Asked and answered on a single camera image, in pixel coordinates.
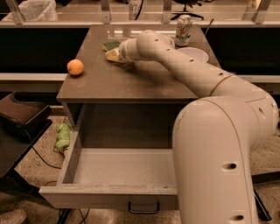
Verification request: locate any black floor cable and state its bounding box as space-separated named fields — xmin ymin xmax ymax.
xmin=25 ymin=129 xmax=63 ymax=170

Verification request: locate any white shoe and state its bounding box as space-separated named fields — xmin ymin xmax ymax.
xmin=0 ymin=209 xmax=26 ymax=224

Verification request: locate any white plastic bag bin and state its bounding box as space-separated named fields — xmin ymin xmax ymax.
xmin=2 ymin=0 xmax=59 ymax=22

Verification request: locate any orange fruit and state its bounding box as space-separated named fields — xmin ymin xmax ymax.
xmin=66 ymin=59 xmax=84 ymax=75

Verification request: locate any black drawer handle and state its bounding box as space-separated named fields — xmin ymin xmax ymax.
xmin=128 ymin=202 xmax=160 ymax=214

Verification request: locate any black office chair base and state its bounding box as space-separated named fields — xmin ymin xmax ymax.
xmin=171 ymin=0 xmax=204 ymax=20

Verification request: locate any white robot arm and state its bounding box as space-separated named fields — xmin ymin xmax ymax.
xmin=105 ymin=30 xmax=279 ymax=224

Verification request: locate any soda can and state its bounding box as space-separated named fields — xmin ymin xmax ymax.
xmin=175 ymin=15 xmax=193 ymax=47

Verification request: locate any green crumpled bag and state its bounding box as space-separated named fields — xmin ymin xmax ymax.
xmin=54 ymin=122 xmax=72 ymax=149

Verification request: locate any white bowl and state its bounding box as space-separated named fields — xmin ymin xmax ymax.
xmin=178 ymin=47 xmax=209 ymax=62

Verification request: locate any green and yellow sponge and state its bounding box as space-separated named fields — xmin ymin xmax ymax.
xmin=102 ymin=41 xmax=120 ymax=52

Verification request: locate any open top drawer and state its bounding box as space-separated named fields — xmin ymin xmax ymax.
xmin=40 ymin=133 xmax=179 ymax=210

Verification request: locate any black metal stand leg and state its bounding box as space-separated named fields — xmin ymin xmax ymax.
xmin=252 ymin=171 xmax=280 ymax=221

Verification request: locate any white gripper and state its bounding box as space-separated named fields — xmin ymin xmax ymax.
xmin=105 ymin=38 xmax=141 ymax=63

